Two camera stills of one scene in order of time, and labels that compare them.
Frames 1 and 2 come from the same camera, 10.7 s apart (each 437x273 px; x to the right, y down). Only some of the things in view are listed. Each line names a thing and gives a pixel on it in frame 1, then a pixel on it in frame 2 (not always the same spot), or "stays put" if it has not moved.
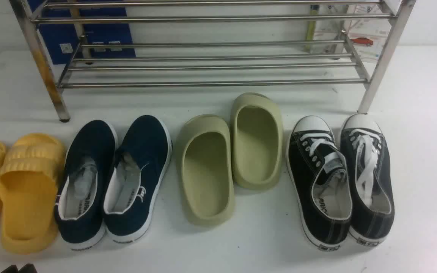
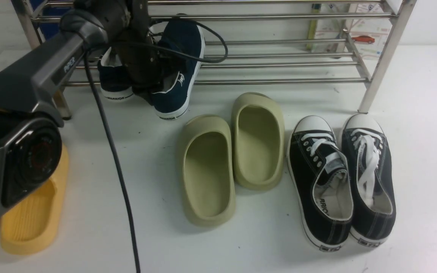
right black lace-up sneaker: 368,182 stays put
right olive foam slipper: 256,141 stays put
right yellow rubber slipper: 26,185 stays put
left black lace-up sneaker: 319,182 stays put
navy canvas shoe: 142,160 → 186,39
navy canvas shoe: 79,206 → 114,80
